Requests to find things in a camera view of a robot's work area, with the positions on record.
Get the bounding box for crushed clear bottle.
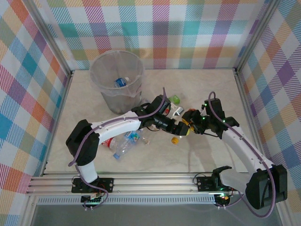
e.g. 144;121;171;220
141;131;153;145

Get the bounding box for clear bottle light-blue label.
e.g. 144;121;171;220
112;130;144;161

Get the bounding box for clear plastic bin liner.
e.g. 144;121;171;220
90;50;145;98

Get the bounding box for clear plastic bin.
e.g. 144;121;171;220
90;50;145;115

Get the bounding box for clear bottle red label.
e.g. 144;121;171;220
101;137;118;150

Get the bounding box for clear bottle dark-blue label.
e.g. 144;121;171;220
114;77;130;88

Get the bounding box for multicolour plaid cloth panel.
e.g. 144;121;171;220
238;0;301;208
0;0;71;226
30;0;275;70

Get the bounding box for small controller board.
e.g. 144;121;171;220
81;194;104;205
214;193;233;206

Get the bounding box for grey metal sheet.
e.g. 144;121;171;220
30;204;283;226

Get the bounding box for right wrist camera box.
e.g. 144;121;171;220
199;103;210;118

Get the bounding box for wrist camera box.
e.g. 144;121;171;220
199;103;210;118
169;102;184;118

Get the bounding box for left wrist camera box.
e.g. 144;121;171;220
169;102;184;118

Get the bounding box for aluminium table side rail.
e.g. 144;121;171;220
41;70;75;177
234;67;271;172

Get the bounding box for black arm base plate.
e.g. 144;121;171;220
71;178;115;194
196;176;240;192

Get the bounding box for aluminium mounting rail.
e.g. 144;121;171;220
25;172;285;196

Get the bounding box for slotted grey cable duct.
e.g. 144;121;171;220
37;197;216;205

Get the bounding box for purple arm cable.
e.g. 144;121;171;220
208;91;276;218
68;87;169;210

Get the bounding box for aluminium frame post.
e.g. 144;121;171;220
22;0;75;77
234;0;282;73

